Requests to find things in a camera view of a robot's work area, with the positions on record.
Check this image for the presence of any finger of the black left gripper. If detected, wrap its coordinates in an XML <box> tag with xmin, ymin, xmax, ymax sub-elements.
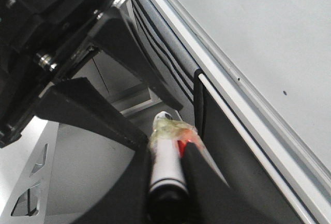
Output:
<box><xmin>35</xmin><ymin>78</ymin><xmax>147</xmax><ymax>148</ymax></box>
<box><xmin>88</xmin><ymin>7</ymin><xmax>183</xmax><ymax>110</ymax></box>

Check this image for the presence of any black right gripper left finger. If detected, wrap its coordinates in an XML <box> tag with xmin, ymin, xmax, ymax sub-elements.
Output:
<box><xmin>74</xmin><ymin>146</ymin><xmax>151</xmax><ymax>223</ymax></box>

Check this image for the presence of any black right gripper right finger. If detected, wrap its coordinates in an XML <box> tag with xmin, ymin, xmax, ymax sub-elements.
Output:
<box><xmin>182</xmin><ymin>143</ymin><xmax>259</xmax><ymax>223</ymax></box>

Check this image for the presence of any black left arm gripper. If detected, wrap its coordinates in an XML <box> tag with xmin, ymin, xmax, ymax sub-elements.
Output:
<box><xmin>1</xmin><ymin>0</ymin><xmax>119</xmax><ymax>147</ymax></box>

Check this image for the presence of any white black whiteboard marker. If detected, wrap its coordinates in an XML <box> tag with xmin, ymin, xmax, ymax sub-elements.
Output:
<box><xmin>148</xmin><ymin>111</ymin><xmax>189</xmax><ymax>210</ymax></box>

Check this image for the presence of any red round magnet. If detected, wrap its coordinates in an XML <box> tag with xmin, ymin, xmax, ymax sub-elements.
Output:
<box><xmin>177</xmin><ymin>128</ymin><xmax>205</xmax><ymax>157</ymax></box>

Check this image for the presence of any white whiteboard with aluminium tray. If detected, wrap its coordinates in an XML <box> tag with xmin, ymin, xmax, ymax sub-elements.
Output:
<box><xmin>152</xmin><ymin>0</ymin><xmax>330</xmax><ymax>223</ymax></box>

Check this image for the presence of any grey foam padded bar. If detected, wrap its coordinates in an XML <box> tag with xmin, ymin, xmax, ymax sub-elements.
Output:
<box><xmin>131</xmin><ymin>0</ymin><xmax>200</xmax><ymax>103</ymax></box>

